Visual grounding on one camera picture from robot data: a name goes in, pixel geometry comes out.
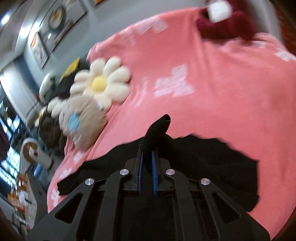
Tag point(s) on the pink fleece blanket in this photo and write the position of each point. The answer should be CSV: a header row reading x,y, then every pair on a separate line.
x,y
242,93

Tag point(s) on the white daisy flower pillow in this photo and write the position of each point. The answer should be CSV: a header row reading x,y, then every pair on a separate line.
x,y
105,81

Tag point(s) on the black long-sleeve garment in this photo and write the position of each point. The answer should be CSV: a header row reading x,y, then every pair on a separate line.
x,y
195,157

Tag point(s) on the dark puffer jacket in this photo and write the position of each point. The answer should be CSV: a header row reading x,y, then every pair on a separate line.
x,y
50,132

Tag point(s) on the beige plush pillow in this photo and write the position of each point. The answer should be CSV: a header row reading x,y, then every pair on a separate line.
x,y
82,119

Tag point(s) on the dark red plush toy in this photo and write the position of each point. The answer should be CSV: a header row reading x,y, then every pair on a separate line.
x,y
225,20

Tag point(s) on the framed wall picture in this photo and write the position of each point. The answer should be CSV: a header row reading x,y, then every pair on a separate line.
x,y
58,21

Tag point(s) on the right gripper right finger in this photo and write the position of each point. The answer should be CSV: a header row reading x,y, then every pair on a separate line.
x,y
200,210

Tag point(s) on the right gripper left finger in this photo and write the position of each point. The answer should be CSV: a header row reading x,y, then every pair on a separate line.
x,y
97,210

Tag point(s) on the white plush toy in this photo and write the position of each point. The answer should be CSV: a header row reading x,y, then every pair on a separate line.
x,y
46,85

